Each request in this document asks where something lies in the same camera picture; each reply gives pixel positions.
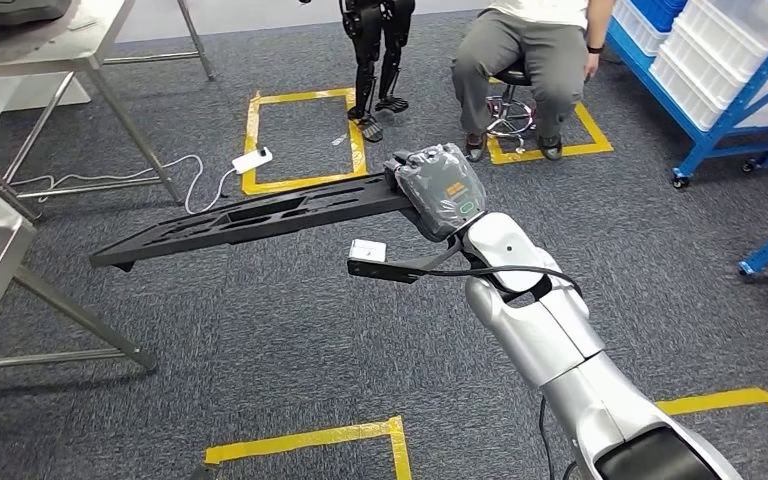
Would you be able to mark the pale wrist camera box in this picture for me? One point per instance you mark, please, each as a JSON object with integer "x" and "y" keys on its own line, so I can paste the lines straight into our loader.
{"x": 367, "y": 250}

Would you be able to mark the person's left forearm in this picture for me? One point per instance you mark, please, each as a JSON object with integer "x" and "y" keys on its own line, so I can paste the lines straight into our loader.
{"x": 600, "y": 23}

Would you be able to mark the yellow floor tape square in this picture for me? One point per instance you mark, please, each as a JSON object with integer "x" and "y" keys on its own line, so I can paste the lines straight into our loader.
{"x": 250, "y": 146}
{"x": 304, "y": 438}
{"x": 596, "y": 128}

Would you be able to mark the black plastic plate bracket part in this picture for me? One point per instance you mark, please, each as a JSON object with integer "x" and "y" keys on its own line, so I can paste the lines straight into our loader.
{"x": 377, "y": 199}

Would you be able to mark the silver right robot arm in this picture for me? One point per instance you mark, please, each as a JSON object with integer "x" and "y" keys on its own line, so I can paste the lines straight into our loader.
{"x": 543, "y": 331}

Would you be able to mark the white cabinet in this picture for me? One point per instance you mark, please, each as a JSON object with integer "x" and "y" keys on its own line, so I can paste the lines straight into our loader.
{"x": 46, "y": 93}

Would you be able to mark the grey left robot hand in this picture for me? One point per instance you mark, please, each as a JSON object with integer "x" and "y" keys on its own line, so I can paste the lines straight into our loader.
{"x": 205, "y": 473}

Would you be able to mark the dark grey device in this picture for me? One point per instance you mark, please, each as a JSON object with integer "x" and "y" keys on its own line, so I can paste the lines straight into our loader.
{"x": 13, "y": 10}

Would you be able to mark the black round stool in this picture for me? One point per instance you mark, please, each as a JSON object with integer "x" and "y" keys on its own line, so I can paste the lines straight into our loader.
{"x": 513, "y": 76}

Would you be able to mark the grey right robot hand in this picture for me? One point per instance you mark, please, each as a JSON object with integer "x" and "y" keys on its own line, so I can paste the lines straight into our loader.
{"x": 440, "y": 192}

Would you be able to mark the black humanoid robot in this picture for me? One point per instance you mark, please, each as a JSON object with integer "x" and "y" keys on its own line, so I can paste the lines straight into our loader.
{"x": 365, "y": 40}

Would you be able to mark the person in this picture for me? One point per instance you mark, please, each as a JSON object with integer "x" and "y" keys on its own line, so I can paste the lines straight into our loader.
{"x": 550, "y": 60}

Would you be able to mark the person's left hand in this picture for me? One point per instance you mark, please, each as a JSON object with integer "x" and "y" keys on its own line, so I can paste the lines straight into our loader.
{"x": 592, "y": 66}

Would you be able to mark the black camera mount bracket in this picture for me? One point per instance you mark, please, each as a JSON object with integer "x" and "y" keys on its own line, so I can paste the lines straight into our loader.
{"x": 384, "y": 270}

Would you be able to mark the blue plastic crate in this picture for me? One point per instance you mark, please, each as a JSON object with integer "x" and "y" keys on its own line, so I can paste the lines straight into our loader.
{"x": 656, "y": 10}

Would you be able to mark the black wristwatch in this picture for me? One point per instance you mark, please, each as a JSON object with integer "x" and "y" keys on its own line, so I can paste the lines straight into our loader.
{"x": 594, "y": 49}

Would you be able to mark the grey tape scrap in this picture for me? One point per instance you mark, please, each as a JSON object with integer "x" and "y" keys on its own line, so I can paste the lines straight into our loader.
{"x": 339, "y": 140}

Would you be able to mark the white power strip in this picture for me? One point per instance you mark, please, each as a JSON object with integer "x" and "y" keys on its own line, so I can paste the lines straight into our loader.
{"x": 251, "y": 161}

